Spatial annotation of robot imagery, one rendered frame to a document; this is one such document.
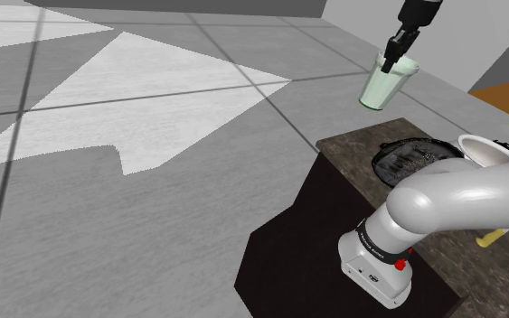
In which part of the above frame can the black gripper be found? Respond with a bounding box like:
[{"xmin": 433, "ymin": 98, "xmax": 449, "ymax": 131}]
[{"xmin": 380, "ymin": 0, "xmax": 445, "ymax": 75}]

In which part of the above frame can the pale green glass cup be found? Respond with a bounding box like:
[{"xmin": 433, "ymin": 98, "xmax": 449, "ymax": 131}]
[{"xmin": 357, "ymin": 49, "xmax": 421, "ymax": 113}]

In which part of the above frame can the black round patterned tray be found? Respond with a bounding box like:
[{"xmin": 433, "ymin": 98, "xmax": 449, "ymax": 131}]
[{"xmin": 370, "ymin": 136, "xmax": 466, "ymax": 189}]

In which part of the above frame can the white bowl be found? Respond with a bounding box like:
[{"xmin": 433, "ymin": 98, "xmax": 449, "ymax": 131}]
[{"xmin": 457, "ymin": 134, "xmax": 509, "ymax": 169}]

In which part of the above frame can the yellow handle tool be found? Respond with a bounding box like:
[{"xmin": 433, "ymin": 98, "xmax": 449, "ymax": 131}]
[{"xmin": 475, "ymin": 228, "xmax": 509, "ymax": 249}]

